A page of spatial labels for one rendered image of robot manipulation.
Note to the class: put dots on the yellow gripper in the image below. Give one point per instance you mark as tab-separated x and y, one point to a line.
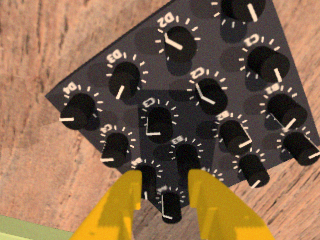
222	215

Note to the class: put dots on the dark grey knob box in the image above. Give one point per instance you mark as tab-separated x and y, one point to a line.
161	83

